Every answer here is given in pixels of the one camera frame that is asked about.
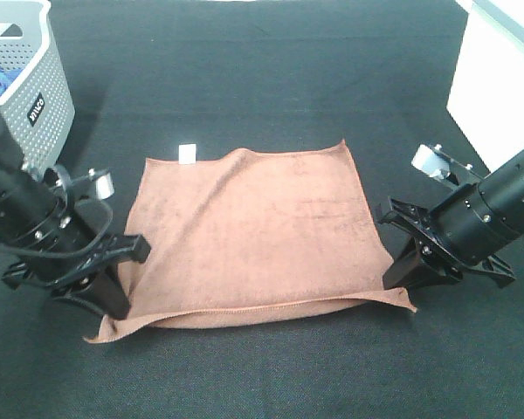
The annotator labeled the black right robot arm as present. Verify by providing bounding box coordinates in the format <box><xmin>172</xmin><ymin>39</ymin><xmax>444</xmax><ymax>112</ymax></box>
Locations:
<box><xmin>376</xmin><ymin>145</ymin><xmax>524</xmax><ymax>289</ymax></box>

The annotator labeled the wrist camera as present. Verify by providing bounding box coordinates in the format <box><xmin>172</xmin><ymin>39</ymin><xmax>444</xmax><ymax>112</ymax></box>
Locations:
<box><xmin>45</xmin><ymin>165</ymin><xmax>114</xmax><ymax>202</ymax></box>
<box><xmin>411</xmin><ymin>144</ymin><xmax>477</xmax><ymax>189</ymax></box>

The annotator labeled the brown microfiber towel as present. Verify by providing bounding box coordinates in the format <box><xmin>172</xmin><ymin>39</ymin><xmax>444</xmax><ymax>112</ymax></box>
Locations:
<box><xmin>93</xmin><ymin>142</ymin><xmax>412</xmax><ymax>344</ymax></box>

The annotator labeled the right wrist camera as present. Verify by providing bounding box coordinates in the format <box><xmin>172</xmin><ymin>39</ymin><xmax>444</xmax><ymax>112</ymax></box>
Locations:
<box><xmin>411</xmin><ymin>144</ymin><xmax>477</xmax><ymax>189</ymax></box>

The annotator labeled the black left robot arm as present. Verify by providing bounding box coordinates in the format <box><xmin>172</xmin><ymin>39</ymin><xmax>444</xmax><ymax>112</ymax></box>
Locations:
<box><xmin>0</xmin><ymin>113</ymin><xmax>151</xmax><ymax>319</ymax></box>

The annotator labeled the white plastic bin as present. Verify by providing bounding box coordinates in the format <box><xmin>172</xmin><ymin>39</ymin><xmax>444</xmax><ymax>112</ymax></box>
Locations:
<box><xmin>446</xmin><ymin>1</ymin><xmax>524</xmax><ymax>171</ymax></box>

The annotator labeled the grey perforated laundry basket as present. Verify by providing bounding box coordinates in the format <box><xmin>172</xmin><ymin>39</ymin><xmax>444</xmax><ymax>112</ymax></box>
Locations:
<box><xmin>0</xmin><ymin>1</ymin><xmax>75</xmax><ymax>173</ymax></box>

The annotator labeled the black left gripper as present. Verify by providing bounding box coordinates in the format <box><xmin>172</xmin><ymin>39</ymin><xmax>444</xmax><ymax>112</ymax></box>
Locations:
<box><xmin>0</xmin><ymin>208</ymin><xmax>151</xmax><ymax>320</ymax></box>

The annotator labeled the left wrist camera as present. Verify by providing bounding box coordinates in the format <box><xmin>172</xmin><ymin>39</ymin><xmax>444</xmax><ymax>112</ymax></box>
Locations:
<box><xmin>45</xmin><ymin>165</ymin><xmax>114</xmax><ymax>202</ymax></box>

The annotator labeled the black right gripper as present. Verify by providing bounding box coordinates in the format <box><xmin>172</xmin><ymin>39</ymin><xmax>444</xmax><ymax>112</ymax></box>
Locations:
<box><xmin>375</xmin><ymin>197</ymin><xmax>516</xmax><ymax>290</ymax></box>

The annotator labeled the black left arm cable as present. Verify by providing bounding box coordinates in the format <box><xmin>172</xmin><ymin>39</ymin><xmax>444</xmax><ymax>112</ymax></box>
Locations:
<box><xmin>0</xmin><ymin>196</ymin><xmax>115</xmax><ymax>260</ymax></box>

